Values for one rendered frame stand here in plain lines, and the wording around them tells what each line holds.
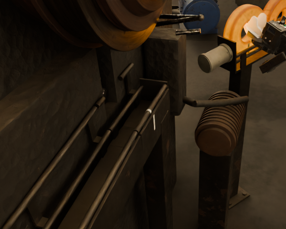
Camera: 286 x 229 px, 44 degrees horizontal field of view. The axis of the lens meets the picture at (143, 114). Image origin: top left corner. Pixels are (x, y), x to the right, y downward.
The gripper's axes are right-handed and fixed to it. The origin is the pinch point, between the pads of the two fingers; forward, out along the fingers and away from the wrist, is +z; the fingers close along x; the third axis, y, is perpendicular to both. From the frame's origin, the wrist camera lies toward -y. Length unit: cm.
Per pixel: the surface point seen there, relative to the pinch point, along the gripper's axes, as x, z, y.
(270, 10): -9.0, -0.6, 2.6
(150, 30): 44.7, -10.0, 19.0
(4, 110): 76, -17, 19
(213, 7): -102, 103, -80
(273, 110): -62, 7, -80
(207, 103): 22.5, -12.0, -12.3
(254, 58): -2.2, -5.7, -9.9
